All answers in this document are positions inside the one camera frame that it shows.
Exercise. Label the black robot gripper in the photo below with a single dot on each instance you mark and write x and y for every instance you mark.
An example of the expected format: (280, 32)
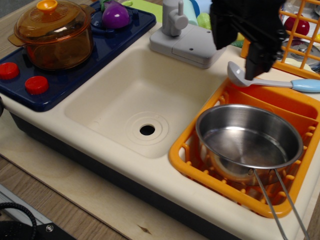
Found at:
(258, 21)

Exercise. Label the grey spoon with blue handle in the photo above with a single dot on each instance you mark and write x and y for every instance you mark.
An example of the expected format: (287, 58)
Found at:
(237, 77)

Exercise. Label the stainless steel pan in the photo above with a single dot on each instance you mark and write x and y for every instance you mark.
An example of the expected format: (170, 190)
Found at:
(251, 146)

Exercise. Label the grey toy faucet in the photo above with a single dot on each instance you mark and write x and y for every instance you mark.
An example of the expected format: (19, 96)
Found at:
(179, 39)

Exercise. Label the steel pot lid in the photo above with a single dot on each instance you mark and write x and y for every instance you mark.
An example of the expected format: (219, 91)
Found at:
(296, 57)

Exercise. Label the orange plastic grid basket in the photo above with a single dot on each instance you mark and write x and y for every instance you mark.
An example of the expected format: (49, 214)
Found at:
(308, 10)

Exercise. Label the teal toy cup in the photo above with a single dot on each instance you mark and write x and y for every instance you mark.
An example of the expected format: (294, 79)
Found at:
(191, 10)

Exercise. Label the red toy apple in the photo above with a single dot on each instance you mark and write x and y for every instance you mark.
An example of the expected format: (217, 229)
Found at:
(302, 27)

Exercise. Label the green cutting board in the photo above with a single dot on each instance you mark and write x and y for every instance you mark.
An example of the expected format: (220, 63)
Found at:
(146, 6)

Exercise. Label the purple toy eggplant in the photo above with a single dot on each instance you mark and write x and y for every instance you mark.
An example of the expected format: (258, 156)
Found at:
(114, 14)

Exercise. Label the cream toy kitchen sink unit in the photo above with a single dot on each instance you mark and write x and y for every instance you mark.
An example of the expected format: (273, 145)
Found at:
(122, 122)

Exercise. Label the orange plastic dish rack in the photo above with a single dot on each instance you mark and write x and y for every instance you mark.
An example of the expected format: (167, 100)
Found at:
(189, 158)

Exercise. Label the amber transparent pot with lid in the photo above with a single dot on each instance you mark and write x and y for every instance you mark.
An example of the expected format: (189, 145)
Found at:
(56, 35)

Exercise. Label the red stove knob right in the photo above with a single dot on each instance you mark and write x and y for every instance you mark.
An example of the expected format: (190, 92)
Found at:
(36, 85)

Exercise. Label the red stove knob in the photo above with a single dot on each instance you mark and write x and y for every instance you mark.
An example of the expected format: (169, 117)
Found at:
(9, 70)
(36, 85)

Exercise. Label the dark blue toy stove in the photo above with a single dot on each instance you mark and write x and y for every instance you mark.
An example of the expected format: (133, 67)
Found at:
(108, 44)

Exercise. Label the red stove knob left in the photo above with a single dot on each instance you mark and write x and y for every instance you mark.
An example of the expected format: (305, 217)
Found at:
(9, 70)

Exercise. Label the black bracket with screw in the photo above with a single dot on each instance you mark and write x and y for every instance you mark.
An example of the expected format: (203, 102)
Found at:
(50, 231)

